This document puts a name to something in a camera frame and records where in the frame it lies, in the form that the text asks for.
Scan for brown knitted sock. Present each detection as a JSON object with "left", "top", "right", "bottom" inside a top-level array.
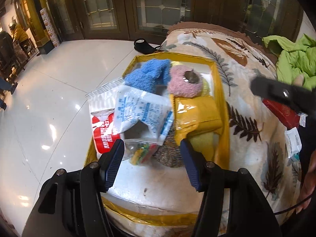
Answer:
[{"left": 153, "top": 126, "right": 184, "bottom": 168}]

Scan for clear bag colourful candies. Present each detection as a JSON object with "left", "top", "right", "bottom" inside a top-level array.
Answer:
[{"left": 123, "top": 139, "right": 159, "bottom": 165}]

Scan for yellow snack packet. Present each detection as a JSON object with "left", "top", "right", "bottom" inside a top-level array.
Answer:
[{"left": 173, "top": 95, "right": 223, "bottom": 144}]

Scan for white red wipes packet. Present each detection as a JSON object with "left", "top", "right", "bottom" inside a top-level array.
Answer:
[{"left": 86, "top": 78, "right": 124, "bottom": 158}]

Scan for white blue printed packet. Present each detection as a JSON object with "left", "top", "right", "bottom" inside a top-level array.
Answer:
[{"left": 113, "top": 85, "right": 174, "bottom": 146}]

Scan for pink fluffy sock roll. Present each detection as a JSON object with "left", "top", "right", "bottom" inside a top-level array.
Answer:
[{"left": 167, "top": 65, "right": 203, "bottom": 98}]

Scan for blue fluffy cloth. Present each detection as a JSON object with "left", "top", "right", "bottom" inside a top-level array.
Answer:
[{"left": 124, "top": 59, "right": 171, "bottom": 93}]

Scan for right hand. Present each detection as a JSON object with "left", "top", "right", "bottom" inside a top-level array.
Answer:
[{"left": 299, "top": 151, "right": 316, "bottom": 201}]

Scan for green jacket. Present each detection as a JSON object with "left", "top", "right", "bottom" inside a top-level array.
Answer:
[{"left": 262, "top": 34, "right": 315, "bottom": 90}]

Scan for white label packet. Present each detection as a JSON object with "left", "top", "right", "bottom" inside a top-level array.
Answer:
[{"left": 284, "top": 127, "right": 302, "bottom": 158}]

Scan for leaf patterned blanket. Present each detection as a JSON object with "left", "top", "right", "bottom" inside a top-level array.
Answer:
[{"left": 105, "top": 21, "right": 303, "bottom": 237}]

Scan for yellow framed storage box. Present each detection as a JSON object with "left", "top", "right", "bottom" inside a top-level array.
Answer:
[{"left": 84, "top": 52, "right": 231, "bottom": 228}]

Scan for black round floor object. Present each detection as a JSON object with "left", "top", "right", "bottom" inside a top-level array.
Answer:
[{"left": 134, "top": 39, "right": 158, "bottom": 55}]

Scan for person in yellow jacket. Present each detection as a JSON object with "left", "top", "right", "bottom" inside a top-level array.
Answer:
[{"left": 10, "top": 23, "right": 29, "bottom": 44}]

